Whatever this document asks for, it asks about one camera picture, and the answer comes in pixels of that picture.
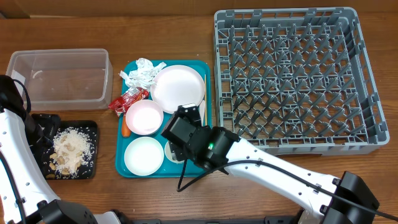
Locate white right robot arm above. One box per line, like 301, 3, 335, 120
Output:
161, 105, 379, 224

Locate wooden chopstick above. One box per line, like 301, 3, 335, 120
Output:
204, 76, 208, 125

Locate pink bowl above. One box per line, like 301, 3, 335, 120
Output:
126, 100, 164, 136

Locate teal plastic tray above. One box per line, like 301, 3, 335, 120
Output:
115, 60, 212, 178

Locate white plastic cup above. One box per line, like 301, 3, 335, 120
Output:
164, 141, 183, 164

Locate orange carrot piece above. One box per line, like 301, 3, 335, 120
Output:
121, 114, 131, 138

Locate clear plastic bin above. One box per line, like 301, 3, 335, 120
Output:
6, 49, 113, 111

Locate rice and peanut scraps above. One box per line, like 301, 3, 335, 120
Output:
49, 127, 94, 179

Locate grey dishwasher rack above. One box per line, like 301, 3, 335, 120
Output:
214, 7, 390, 156

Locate white plastic fork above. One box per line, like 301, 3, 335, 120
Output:
199, 100, 206, 126

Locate crumpled white paper napkin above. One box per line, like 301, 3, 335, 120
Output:
119, 58, 167, 90

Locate black food waste tray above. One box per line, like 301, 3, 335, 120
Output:
30, 120, 99, 180

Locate light green bowl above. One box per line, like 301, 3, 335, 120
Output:
124, 137, 164, 176

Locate large white plate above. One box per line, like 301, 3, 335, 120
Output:
150, 65, 205, 114

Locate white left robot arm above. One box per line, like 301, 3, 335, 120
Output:
1, 75, 97, 223

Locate red snack wrapper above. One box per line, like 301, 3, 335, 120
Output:
108, 87, 149, 116

